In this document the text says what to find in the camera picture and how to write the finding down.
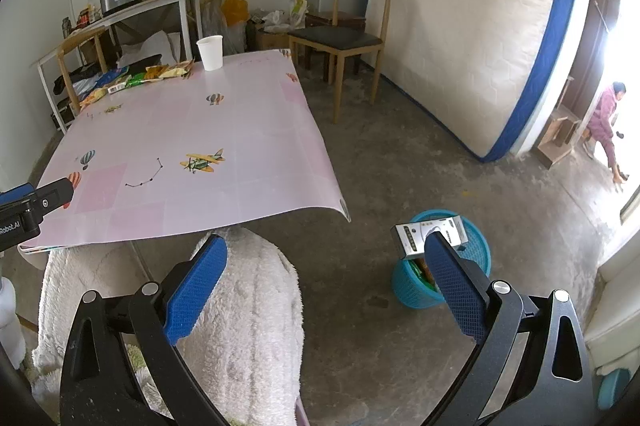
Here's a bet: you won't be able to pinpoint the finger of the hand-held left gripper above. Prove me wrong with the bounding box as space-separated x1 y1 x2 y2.
0 177 77 221

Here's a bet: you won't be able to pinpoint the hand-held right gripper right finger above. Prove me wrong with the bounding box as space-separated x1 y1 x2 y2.
420 231 596 426

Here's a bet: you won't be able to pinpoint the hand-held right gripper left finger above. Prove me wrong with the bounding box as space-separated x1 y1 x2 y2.
59 233 228 426

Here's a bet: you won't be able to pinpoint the blue mesh plastic basket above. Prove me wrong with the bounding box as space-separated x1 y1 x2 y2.
391 209 492 309

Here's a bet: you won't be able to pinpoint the white silver packet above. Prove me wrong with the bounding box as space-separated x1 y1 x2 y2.
390 215 469 261

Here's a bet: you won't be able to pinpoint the white fluffy stool cover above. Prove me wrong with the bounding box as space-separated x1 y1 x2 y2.
30 226 307 426

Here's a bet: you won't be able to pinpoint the black cloth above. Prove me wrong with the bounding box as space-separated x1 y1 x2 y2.
52 65 102 95

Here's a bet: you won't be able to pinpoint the blue snack packet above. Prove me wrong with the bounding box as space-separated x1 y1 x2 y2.
95 69 132 90

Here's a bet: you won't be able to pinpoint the wooden chair with dark seat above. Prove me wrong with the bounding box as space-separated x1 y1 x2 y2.
52 26 123 134
287 0 397 124

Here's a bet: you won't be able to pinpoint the pink printed tablecloth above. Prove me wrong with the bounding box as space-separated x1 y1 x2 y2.
17 49 352 254

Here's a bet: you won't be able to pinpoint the yellow packet with orange print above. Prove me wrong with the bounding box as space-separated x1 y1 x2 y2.
160 60 195 80

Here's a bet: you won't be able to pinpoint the white foam sheets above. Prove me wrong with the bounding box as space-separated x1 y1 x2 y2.
122 31 182 63

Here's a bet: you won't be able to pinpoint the light blue plastic container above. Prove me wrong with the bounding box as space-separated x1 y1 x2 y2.
597 368 632 411

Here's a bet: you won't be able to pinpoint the white paper cup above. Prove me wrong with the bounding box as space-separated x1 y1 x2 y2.
196 35 224 72

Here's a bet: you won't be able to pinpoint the white table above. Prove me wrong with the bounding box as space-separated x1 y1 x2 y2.
31 0 207 134

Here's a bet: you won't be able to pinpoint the clear plastic bag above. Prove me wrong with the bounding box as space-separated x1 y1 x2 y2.
200 0 248 54

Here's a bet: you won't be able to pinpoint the white mattress with blue stripe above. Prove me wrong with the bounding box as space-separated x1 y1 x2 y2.
364 0 593 163

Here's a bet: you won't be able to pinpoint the brown cardboard box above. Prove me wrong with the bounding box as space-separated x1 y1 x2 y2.
255 26 293 52

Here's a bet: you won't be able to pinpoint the yellow plastic bag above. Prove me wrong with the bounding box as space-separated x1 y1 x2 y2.
221 0 250 27

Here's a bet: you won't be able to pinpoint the white crumpled shopping bags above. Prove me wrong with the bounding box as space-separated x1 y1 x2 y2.
262 0 307 33

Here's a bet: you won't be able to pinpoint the brown wooden door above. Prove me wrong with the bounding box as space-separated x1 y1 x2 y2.
570 0 626 117

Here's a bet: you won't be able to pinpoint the wooden stool frame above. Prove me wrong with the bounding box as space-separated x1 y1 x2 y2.
537 76 583 169

